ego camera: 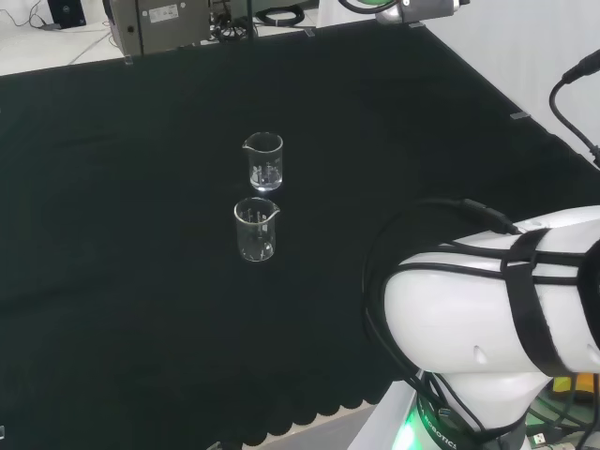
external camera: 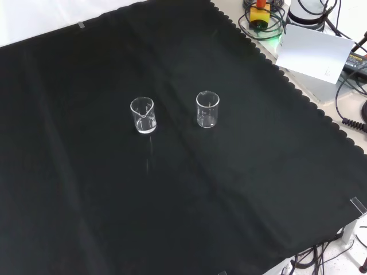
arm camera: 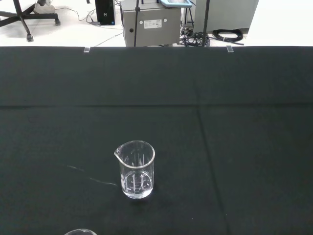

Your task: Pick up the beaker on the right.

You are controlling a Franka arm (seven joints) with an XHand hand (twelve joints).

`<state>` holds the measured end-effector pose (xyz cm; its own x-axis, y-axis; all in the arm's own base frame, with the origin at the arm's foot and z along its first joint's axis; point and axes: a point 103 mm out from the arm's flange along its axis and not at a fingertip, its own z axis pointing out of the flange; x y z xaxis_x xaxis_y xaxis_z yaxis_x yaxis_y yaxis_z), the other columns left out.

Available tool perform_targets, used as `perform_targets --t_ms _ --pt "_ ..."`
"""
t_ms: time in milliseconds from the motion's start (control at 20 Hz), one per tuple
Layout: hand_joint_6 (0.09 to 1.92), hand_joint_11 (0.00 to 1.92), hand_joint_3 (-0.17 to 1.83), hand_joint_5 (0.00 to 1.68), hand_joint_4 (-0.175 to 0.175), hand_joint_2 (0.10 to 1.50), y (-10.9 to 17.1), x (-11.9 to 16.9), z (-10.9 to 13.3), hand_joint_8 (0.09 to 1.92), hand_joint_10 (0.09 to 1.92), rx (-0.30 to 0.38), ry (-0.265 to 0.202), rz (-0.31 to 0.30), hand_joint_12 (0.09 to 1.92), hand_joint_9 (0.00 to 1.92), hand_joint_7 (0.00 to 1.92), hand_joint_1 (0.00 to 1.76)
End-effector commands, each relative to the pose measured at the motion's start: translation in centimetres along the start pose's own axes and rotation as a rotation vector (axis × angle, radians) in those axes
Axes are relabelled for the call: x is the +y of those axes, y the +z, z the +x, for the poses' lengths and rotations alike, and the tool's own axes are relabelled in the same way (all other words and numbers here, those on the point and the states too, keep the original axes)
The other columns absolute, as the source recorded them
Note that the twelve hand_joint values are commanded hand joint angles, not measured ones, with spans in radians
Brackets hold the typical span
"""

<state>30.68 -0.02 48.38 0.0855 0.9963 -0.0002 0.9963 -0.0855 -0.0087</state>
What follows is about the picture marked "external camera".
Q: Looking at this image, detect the empty clear glass beaker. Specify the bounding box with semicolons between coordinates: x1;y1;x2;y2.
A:
196;91;221;129

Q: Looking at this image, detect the black scalloped bench cloth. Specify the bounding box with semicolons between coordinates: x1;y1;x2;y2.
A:
0;0;367;275

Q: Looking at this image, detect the black coiled cable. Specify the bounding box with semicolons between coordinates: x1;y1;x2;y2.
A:
341;117;367;131

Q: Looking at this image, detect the white pale board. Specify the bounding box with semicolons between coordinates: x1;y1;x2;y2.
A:
275;23;356;85

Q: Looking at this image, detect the clear tape piece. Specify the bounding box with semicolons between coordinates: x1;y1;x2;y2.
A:
350;197;367;215

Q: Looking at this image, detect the spouted glass beaker with water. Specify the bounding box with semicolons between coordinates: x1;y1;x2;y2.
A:
129;96;158;135

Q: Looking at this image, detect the yellow stop button box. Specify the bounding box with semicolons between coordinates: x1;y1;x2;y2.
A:
249;0;271;31

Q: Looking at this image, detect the white bench bracket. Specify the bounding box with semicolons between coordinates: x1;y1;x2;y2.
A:
341;213;367;245

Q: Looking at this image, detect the black thin cable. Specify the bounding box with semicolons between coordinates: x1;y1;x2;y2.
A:
334;70;367;121

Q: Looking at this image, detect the black cable bundle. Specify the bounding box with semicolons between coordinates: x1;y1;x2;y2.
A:
291;239;367;275

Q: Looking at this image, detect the green cable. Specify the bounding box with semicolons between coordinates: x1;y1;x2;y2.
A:
237;5;287;40

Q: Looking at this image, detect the black power adapter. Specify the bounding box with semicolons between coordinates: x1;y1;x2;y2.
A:
342;48;367;76

